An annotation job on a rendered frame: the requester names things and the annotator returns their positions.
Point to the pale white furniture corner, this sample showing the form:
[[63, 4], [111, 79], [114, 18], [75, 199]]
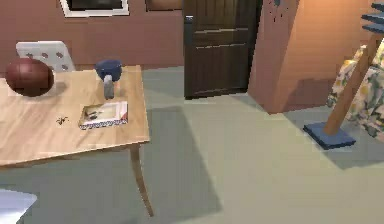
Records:
[[15, 205]]

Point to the white framed picture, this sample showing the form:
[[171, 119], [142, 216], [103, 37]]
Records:
[[95, 7]]

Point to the brown framed picture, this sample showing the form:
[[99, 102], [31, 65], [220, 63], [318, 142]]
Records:
[[164, 4]]

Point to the white book with patterned edge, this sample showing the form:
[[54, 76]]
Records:
[[106, 114]]

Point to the light wooden table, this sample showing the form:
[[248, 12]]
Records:
[[40, 133]]

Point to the brown oval football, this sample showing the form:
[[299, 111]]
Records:
[[29, 77]]

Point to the small dark keys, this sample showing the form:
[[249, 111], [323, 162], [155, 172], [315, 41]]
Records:
[[61, 120]]

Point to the wooden stand with blue base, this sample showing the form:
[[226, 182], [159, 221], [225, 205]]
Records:
[[346, 96]]

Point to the white chair with holes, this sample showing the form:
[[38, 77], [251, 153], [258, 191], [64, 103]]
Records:
[[50, 55]]

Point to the dark brown wooden door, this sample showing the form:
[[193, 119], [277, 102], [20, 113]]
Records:
[[218, 50]]

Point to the floral patterned bed cover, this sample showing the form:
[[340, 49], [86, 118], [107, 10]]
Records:
[[366, 93]]

